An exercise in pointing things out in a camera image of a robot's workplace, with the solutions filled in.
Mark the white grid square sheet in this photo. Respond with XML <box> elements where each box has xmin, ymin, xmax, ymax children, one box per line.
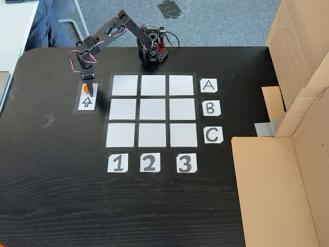
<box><xmin>169</xmin><ymin>98</ymin><xmax>196</xmax><ymax>120</ymax></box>
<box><xmin>112</xmin><ymin>75</ymin><xmax>138</xmax><ymax>96</ymax></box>
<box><xmin>139</xmin><ymin>98</ymin><xmax>167</xmax><ymax>120</ymax></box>
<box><xmin>138</xmin><ymin>123</ymin><xmax>167</xmax><ymax>148</ymax></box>
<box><xmin>105</xmin><ymin>123</ymin><xmax>136</xmax><ymax>148</ymax></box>
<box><xmin>140</xmin><ymin>75</ymin><xmax>166</xmax><ymax>96</ymax></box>
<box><xmin>109</xmin><ymin>98</ymin><xmax>137</xmax><ymax>120</ymax></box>
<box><xmin>169</xmin><ymin>75</ymin><xmax>194</xmax><ymax>96</ymax></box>
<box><xmin>170</xmin><ymin>123</ymin><xmax>198</xmax><ymax>148</ymax></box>

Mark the white arrow paper sheet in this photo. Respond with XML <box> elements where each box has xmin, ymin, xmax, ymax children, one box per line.
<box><xmin>77</xmin><ymin>82</ymin><xmax>100</xmax><ymax>111</ymax></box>

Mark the person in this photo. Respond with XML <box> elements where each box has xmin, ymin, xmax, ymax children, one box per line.
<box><xmin>25</xmin><ymin>0</ymin><xmax>75</xmax><ymax>52</ymax></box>

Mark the paper label number 1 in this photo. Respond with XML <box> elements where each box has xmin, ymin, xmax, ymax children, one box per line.
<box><xmin>107</xmin><ymin>153</ymin><xmax>129</xmax><ymax>173</ymax></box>

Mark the red black bar clamp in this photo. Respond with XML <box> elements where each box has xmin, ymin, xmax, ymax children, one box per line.
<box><xmin>157</xmin><ymin>26</ymin><xmax>168</xmax><ymax>51</ymax></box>

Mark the white table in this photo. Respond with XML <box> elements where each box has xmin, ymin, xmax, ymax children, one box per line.
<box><xmin>0</xmin><ymin>0</ymin><xmax>41</xmax><ymax>73</ymax></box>

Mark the beige board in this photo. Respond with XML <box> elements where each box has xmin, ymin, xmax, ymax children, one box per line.
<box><xmin>0</xmin><ymin>70</ymin><xmax>12</xmax><ymax>109</ymax></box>

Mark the paper label number 2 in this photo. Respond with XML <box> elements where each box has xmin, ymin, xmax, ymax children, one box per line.
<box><xmin>139</xmin><ymin>152</ymin><xmax>161</xmax><ymax>172</ymax></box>

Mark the black floor tape patch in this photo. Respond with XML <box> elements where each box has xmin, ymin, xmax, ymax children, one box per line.
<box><xmin>156</xmin><ymin>0</ymin><xmax>183</xmax><ymax>20</ymax></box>

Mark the paper label number 3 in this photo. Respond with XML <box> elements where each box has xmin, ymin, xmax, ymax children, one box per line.
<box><xmin>176</xmin><ymin>153</ymin><xmax>198</xmax><ymax>173</ymax></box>

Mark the paper label letter A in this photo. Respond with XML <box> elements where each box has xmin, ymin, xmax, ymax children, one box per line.
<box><xmin>200</xmin><ymin>79</ymin><xmax>218</xmax><ymax>94</ymax></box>

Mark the paper label letter B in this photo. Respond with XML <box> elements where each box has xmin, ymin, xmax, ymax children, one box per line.
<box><xmin>203</xmin><ymin>100</ymin><xmax>222</xmax><ymax>117</ymax></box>

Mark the paper label letter C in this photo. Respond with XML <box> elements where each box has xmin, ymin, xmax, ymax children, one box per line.
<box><xmin>204</xmin><ymin>127</ymin><xmax>224</xmax><ymax>145</ymax></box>

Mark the large brown cardboard box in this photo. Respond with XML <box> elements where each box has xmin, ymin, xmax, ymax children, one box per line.
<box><xmin>231</xmin><ymin>87</ymin><xmax>329</xmax><ymax>247</ymax></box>
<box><xmin>261</xmin><ymin>0</ymin><xmax>329</xmax><ymax>121</ymax></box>

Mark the red white servo wire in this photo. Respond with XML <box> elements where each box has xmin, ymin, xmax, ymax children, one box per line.
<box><xmin>99</xmin><ymin>24</ymin><xmax>129</xmax><ymax>43</ymax></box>
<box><xmin>68</xmin><ymin>50</ymin><xmax>97</xmax><ymax>75</ymax></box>

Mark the white metal chair frame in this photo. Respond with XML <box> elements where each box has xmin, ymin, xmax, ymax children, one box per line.
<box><xmin>59</xmin><ymin>0</ymin><xmax>94</xmax><ymax>47</ymax></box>

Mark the black power cable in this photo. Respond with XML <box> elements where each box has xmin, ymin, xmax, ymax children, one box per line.
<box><xmin>164</xmin><ymin>31</ymin><xmax>180</xmax><ymax>48</ymax></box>

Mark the grey duct tape strip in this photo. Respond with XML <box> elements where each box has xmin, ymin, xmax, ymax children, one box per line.
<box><xmin>254</xmin><ymin>120</ymin><xmax>280</xmax><ymax>137</ymax></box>

